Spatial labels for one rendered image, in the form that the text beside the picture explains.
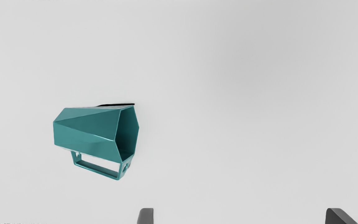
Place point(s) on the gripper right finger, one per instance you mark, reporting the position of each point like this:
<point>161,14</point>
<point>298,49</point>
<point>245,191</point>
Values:
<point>338,217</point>

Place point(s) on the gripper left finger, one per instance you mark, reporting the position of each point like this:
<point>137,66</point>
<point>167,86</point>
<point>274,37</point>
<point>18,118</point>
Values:
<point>145,216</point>

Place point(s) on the teal faceted mug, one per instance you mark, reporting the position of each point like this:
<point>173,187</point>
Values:
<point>85,133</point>

